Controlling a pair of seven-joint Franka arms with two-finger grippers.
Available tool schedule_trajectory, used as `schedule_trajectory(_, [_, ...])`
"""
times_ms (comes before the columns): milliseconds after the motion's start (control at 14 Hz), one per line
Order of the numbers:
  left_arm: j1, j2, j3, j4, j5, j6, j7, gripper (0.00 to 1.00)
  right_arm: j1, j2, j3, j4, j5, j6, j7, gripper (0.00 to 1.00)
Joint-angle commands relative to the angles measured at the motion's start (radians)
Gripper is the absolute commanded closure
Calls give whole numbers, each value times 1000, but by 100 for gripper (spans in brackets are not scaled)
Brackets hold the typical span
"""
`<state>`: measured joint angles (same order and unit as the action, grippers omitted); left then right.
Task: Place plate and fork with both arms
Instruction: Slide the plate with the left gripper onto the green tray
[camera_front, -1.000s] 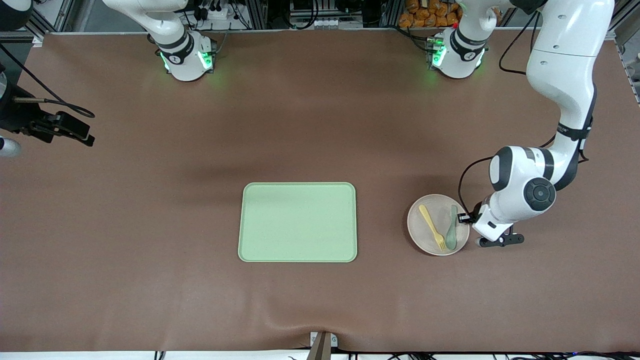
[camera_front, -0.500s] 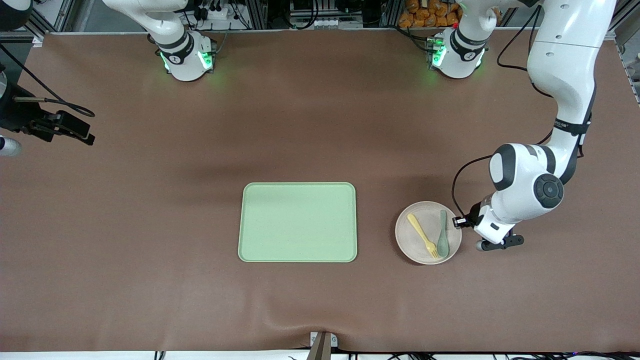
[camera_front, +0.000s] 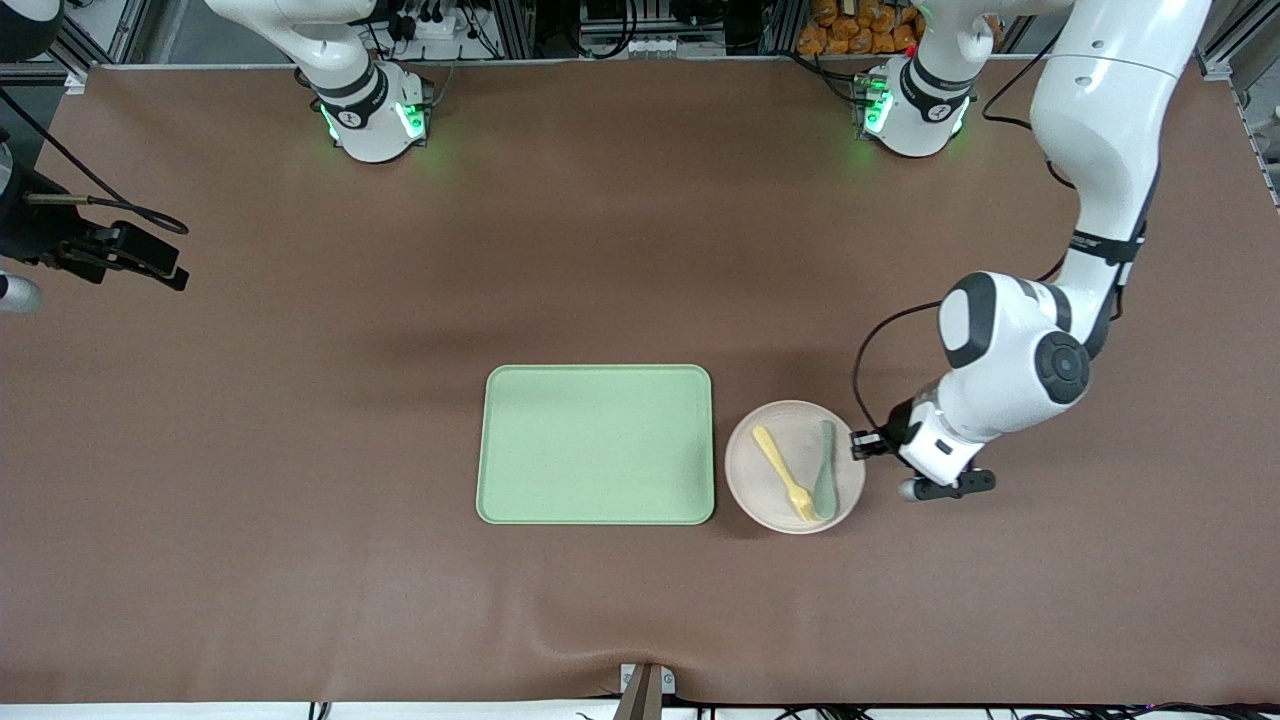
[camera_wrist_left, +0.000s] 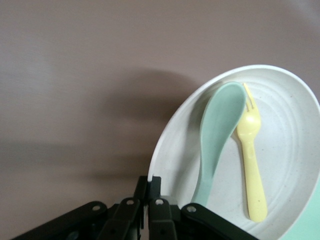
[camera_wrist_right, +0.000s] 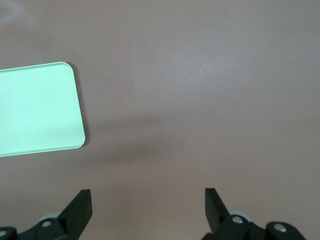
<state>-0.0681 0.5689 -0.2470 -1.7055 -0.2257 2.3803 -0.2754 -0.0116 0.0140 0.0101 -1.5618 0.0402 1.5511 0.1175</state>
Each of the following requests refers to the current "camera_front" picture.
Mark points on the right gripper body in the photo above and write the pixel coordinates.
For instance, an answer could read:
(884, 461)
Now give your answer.
(30, 232)

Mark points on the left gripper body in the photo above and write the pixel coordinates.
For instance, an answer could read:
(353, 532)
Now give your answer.
(894, 430)

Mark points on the pale green plastic spoon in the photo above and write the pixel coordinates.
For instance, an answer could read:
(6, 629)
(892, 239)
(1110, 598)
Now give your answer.
(825, 490)

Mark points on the yellow plastic fork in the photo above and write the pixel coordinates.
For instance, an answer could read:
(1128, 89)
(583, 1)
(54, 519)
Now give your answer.
(780, 465)

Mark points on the round beige plate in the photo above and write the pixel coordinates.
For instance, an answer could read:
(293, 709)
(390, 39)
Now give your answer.
(760, 490)

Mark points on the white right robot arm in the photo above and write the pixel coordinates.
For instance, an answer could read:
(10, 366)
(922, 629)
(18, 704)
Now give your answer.
(365, 120)

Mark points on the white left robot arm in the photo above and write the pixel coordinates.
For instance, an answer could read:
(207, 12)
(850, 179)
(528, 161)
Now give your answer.
(1100, 130)

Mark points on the light green rectangular tray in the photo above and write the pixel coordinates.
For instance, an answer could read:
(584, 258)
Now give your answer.
(595, 445)

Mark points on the brown table mat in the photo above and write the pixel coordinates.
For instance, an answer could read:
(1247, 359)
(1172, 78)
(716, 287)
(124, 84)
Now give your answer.
(640, 250)

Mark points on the white power strip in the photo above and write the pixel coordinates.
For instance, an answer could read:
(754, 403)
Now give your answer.
(425, 25)

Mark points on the orange snack bag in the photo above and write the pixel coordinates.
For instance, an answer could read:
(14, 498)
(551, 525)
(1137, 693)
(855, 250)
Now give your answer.
(860, 30)

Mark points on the white connector box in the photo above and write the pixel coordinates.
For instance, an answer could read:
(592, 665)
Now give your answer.
(650, 47)

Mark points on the aluminium frame rail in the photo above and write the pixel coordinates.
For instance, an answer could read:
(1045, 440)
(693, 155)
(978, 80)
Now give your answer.
(1230, 60)
(95, 50)

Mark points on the metal table edge bracket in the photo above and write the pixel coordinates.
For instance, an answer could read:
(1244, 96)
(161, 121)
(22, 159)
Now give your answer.
(645, 690)

